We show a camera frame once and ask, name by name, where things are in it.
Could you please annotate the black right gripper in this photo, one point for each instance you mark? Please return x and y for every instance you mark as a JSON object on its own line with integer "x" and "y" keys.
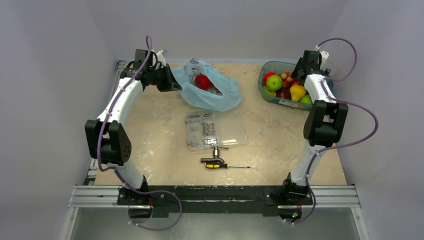
{"x": 298, "y": 68}

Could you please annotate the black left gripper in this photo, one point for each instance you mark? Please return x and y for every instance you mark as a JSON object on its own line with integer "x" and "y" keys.
{"x": 170, "y": 83}

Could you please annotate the red fake tomato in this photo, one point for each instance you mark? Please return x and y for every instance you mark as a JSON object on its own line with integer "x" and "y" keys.
{"x": 202, "y": 82}

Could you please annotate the light blue printed plastic bag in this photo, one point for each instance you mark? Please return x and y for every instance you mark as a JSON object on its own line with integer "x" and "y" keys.
{"x": 223, "y": 95}

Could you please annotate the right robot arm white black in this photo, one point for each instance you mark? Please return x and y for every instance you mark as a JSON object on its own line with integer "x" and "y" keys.
{"x": 323, "y": 126}

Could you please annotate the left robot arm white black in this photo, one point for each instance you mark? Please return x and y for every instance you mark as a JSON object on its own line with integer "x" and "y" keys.
{"x": 107, "y": 140}

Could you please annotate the yellow fake pear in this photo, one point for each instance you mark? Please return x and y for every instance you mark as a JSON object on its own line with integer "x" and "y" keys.
{"x": 297, "y": 92}

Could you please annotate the green fake lumpy fruit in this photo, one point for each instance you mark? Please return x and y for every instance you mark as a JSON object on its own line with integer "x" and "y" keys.
{"x": 305, "y": 100}

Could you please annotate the dark red fake apple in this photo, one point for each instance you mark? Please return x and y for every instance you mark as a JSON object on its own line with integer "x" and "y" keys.
{"x": 284, "y": 93}

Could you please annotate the yellow fake starfruit slice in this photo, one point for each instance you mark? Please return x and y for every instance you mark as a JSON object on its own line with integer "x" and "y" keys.
{"x": 269, "y": 94}

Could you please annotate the teal transparent plastic bin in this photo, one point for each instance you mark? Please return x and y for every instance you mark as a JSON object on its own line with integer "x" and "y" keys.
{"x": 304, "y": 86}

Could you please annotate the clear plastic screw organizer box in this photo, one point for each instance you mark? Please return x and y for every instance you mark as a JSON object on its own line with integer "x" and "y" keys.
{"x": 208, "y": 129}

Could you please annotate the black metal hand tool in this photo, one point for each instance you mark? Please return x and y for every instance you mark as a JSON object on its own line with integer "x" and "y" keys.
{"x": 215, "y": 155}

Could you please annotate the yellow black screwdriver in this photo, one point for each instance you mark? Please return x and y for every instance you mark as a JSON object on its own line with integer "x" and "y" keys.
{"x": 224, "y": 166}

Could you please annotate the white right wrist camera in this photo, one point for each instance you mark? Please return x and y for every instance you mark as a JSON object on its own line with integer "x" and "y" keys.
{"x": 324, "y": 55}

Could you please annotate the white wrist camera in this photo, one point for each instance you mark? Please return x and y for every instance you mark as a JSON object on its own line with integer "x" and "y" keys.
{"x": 159, "y": 56}
{"x": 324, "y": 55}

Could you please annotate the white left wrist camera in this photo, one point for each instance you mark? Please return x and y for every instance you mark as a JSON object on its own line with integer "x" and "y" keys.
{"x": 159, "y": 56}

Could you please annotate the aluminium frame rail front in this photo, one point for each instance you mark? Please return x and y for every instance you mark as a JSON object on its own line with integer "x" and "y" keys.
{"x": 106, "y": 196}

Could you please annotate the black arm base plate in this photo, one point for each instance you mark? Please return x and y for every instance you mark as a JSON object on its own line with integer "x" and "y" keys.
{"x": 267, "y": 200}

